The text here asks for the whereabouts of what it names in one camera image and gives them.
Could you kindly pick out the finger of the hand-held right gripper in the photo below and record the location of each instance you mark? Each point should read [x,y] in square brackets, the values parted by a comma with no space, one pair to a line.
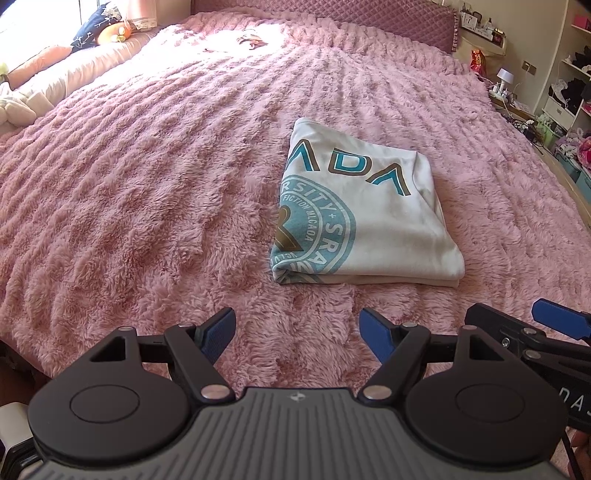
[496,325]
[563,318]

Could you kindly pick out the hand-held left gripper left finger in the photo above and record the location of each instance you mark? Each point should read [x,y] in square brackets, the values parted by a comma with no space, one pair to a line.
[217,332]

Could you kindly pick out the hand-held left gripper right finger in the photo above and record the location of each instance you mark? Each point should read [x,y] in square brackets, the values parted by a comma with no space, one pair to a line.
[378,334]

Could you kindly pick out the white printed sweatshirt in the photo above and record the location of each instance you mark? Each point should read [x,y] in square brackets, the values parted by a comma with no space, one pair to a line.
[392,221]

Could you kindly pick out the person's right hand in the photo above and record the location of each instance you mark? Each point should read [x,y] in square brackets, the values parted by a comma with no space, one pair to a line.
[582,447]

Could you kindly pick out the blue storage box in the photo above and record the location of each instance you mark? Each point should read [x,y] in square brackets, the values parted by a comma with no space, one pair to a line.
[568,166]

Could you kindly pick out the pink fluffy blanket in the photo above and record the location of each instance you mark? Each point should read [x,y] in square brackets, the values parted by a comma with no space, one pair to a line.
[161,184]

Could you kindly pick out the green storage bin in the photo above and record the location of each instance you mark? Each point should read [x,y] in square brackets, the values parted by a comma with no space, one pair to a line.
[549,134]

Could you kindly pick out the white shelf unit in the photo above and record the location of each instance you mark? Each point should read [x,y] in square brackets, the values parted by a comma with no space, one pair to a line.
[558,108]

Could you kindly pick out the white power strip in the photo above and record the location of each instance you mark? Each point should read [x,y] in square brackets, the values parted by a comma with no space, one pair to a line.
[503,95]

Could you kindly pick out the white table lamp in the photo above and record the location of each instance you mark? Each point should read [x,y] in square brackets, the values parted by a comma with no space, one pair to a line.
[505,76]

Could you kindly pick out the red snack bag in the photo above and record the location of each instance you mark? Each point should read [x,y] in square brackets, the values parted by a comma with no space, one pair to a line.
[478,62]

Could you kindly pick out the cream long bolster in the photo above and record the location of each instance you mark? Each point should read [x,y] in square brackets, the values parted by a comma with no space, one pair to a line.
[74,76]

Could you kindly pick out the small brown cloth item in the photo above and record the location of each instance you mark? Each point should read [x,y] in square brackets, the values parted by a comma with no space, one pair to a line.
[251,38]

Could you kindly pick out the white plush toy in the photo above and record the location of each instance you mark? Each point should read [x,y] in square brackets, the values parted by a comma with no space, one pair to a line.
[16,108]

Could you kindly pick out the white card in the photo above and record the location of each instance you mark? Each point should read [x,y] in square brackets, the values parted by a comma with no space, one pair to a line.
[469,21]

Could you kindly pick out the pink quilted headboard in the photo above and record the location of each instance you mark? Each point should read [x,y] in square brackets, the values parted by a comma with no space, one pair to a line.
[369,18]

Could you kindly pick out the orange plush toy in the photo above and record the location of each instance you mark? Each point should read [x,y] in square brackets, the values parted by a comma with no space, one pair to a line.
[113,33]

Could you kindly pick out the peach pink pillow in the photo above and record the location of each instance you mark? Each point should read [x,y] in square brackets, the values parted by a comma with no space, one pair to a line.
[39,64]

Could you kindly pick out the pink curtain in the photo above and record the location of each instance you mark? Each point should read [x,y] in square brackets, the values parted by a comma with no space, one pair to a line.
[138,14]

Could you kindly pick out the navy floral pillow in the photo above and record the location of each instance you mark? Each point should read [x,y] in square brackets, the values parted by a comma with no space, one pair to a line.
[92,27]

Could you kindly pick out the wall socket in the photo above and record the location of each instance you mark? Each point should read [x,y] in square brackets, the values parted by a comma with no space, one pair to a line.
[529,66]

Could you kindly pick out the cream wall shelf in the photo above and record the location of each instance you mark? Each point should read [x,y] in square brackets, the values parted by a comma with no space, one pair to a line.
[489,46]

